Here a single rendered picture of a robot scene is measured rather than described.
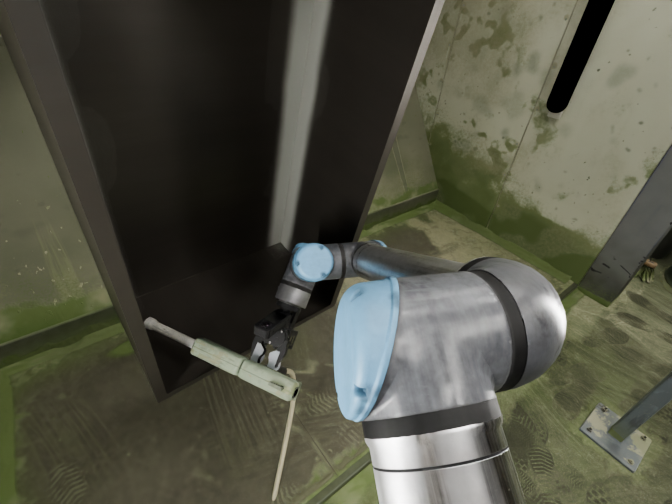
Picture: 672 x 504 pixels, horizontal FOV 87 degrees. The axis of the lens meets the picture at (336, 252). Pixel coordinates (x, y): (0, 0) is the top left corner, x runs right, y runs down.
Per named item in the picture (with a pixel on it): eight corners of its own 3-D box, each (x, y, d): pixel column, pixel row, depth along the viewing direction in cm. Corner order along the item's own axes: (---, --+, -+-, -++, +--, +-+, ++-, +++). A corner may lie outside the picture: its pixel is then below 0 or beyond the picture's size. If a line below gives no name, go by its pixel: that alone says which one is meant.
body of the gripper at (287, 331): (291, 352, 100) (307, 311, 102) (279, 352, 92) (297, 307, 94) (268, 342, 102) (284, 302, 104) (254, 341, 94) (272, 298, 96)
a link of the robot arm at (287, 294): (304, 291, 94) (273, 279, 97) (298, 309, 93) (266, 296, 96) (314, 296, 102) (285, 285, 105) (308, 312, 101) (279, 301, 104)
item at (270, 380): (320, 379, 105) (294, 383, 84) (314, 395, 104) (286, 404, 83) (192, 321, 120) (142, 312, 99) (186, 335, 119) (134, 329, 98)
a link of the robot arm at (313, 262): (341, 239, 85) (330, 245, 97) (292, 243, 82) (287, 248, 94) (344, 279, 84) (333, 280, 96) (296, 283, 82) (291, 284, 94)
